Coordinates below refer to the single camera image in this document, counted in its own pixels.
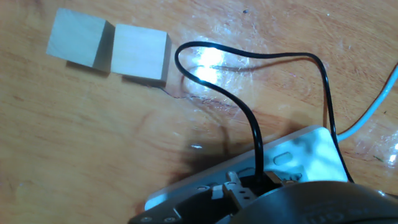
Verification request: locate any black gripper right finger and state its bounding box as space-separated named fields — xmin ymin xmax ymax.
xmin=264 ymin=170 xmax=299 ymax=187

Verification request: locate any black power cord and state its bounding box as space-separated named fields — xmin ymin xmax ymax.
xmin=174 ymin=41 xmax=355 ymax=194

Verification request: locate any white cable with plug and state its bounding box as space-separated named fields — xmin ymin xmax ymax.
xmin=337 ymin=63 xmax=398 ymax=142

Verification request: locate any white power strip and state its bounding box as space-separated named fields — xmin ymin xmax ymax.
xmin=144 ymin=125 xmax=349 ymax=212

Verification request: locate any orange wooden board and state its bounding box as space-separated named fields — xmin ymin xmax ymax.
xmin=0 ymin=0 xmax=398 ymax=224

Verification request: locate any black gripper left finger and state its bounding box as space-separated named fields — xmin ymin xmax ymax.
xmin=127 ymin=170 xmax=259 ymax=224

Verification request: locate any light wooden cube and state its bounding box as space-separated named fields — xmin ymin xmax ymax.
xmin=111 ymin=24 xmax=172 ymax=88
xmin=45 ymin=7 xmax=116 ymax=74

